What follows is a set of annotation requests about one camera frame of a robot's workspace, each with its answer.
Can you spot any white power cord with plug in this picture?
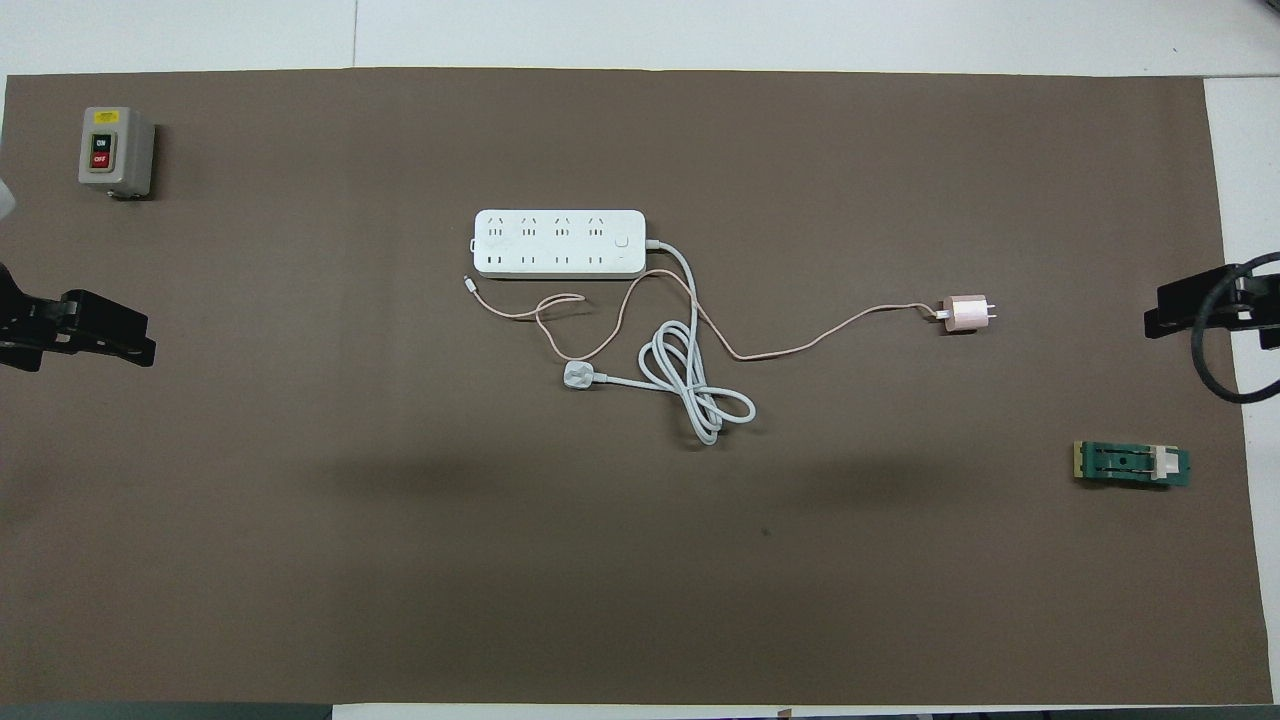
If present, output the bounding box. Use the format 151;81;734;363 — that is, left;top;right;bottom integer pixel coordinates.
562;238;757;447

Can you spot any grey on-off switch box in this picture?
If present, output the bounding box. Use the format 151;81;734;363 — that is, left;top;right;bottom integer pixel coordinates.
78;106;157;201

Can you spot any pink charger adapter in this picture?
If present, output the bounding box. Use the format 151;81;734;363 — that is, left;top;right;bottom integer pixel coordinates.
938;293;998;334

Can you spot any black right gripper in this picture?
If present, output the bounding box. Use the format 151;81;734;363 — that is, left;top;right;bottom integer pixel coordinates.
1145;262;1280;351

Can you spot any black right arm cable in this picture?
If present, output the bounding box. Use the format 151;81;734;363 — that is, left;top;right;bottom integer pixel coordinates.
1190;253;1280;406

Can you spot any white power strip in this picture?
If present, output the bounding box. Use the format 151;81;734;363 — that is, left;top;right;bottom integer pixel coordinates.
472;208;648;280

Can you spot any pink charging cable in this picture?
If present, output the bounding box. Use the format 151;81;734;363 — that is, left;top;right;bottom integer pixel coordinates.
463;268;951;363

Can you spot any brown table mat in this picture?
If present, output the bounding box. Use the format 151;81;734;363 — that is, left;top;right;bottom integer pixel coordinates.
0;67;1274;707

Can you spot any green knife switch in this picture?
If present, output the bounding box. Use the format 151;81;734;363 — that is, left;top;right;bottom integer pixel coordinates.
1073;440;1193;491

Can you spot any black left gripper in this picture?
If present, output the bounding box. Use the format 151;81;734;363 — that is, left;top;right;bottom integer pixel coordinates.
0;262;157;373

